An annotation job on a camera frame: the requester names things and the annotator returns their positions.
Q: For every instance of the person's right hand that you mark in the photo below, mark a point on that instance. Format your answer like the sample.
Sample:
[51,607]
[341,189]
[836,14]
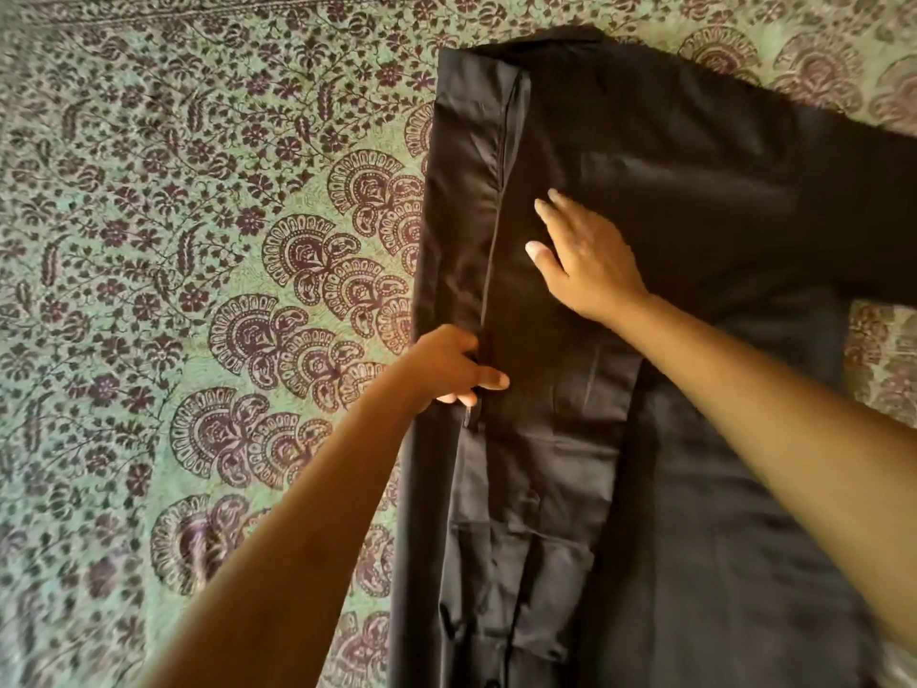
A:
[591,268]

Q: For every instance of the person's left hand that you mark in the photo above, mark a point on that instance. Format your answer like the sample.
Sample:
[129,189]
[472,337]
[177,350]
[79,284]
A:
[448,368]

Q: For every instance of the dark brown shirt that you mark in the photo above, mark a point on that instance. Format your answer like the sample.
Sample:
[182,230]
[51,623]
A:
[645,351]

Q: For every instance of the bed with maroon patterned cover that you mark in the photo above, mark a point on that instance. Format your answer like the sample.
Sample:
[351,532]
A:
[179,279]

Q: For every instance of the person's left forearm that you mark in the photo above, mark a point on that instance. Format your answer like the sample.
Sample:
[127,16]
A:
[286,551]

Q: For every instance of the person's right forearm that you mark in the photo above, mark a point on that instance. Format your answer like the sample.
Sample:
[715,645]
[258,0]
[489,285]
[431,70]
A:
[788,437]

